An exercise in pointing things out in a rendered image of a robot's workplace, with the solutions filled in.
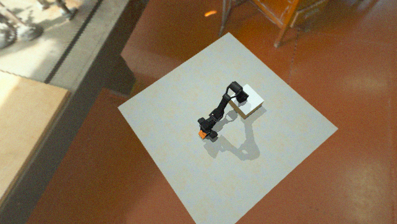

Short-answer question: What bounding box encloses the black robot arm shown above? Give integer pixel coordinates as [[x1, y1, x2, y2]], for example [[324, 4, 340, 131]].
[[200, 81, 249, 134]]

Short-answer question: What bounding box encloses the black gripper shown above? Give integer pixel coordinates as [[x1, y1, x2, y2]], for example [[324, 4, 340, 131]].
[[198, 118, 218, 139]]

